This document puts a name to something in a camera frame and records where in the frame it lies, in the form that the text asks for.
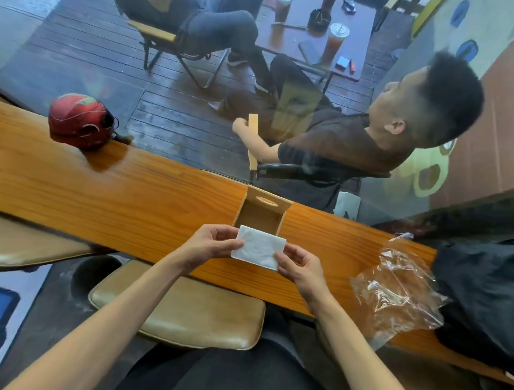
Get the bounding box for person's left forearm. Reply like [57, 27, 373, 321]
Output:
[0, 256, 193, 390]

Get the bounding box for person's left hand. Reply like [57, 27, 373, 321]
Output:
[176, 224, 245, 275]

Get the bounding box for white paper napkin stack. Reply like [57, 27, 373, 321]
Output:
[230, 224, 287, 271]

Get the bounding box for red helmet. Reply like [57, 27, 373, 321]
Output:
[48, 93, 120, 152]

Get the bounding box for person's right hand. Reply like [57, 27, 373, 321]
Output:
[274, 243, 335, 312]

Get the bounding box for dark smartphone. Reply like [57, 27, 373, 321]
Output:
[297, 39, 322, 66]

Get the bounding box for beige cushioned stool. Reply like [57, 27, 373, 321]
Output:
[0, 216, 107, 271]
[88, 259, 266, 351]

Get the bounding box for black ashtray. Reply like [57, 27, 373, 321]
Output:
[307, 8, 332, 33]

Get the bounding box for clear plastic bag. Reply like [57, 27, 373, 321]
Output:
[349, 232, 449, 351]

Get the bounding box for white paper bag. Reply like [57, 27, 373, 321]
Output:
[333, 191, 361, 222]

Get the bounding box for iced drink plastic cup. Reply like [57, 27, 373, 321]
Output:
[274, 0, 293, 23]
[320, 23, 351, 66]

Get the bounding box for black fabric bag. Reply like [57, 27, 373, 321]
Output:
[431, 239, 514, 372]

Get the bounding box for person's black trousers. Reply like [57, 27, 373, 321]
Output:
[116, 307, 334, 390]

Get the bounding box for wooden napkin holder box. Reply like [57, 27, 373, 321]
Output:
[232, 184, 293, 236]

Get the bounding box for dark brown outdoor table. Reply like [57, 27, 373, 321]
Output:
[255, 0, 377, 83]

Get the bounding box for person's right forearm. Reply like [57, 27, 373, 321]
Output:
[308, 297, 404, 390]

